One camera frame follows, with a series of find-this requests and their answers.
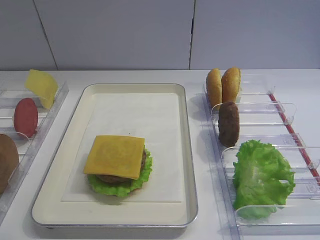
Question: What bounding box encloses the yellow cheese slice front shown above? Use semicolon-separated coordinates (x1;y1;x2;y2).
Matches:
83;135;145;180

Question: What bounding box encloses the yellow cheese slice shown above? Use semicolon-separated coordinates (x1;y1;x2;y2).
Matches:
24;69;58;110
83;135;145;180

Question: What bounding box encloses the brown upright meat patty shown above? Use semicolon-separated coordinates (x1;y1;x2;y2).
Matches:
218;101;240;148

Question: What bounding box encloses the brown meat patty on tray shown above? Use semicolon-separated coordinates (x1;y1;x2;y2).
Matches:
95;148;147;184

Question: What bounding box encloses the green lettuce leaf on tray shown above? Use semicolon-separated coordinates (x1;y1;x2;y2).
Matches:
87;148;153;198

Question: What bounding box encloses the green lettuce leaf in rack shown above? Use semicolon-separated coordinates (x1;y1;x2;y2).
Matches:
233;140;296;220

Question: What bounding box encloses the yellow cheese slice back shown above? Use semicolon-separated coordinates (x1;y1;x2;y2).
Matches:
24;69;58;110

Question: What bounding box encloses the red tomato slice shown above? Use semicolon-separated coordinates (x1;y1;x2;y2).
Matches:
13;97;38;138

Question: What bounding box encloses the white paper tray liner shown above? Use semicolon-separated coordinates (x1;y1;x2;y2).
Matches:
62;93;184;203

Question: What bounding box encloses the clear plastic right rack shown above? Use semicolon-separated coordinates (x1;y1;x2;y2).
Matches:
203;68;320;240

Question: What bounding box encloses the clear plastic rack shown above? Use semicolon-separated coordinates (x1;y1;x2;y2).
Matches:
0;82;69;222
203;68;320;240

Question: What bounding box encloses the cream metal serving tray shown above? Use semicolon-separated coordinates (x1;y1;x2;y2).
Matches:
31;83;198;228

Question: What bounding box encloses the clear plastic left rack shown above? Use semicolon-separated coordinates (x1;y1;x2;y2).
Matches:
0;82;69;222

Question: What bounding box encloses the brown bun left rack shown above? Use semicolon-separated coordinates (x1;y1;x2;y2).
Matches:
0;133;19;194

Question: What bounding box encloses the red rack rail strip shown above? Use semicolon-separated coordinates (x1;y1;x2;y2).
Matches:
268;93;320;186

